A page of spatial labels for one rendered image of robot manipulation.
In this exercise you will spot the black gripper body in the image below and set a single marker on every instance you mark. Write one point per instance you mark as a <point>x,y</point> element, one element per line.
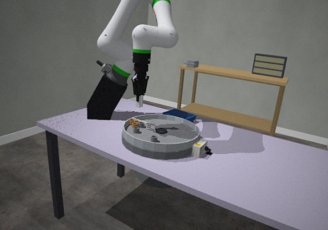
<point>140,70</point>

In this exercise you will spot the grey round turning table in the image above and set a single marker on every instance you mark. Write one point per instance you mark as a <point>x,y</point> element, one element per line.
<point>177,138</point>

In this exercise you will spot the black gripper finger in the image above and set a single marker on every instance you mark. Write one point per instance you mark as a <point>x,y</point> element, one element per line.
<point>137,89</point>
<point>143,88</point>

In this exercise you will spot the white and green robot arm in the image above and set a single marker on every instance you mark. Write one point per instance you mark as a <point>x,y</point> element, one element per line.
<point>144,37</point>

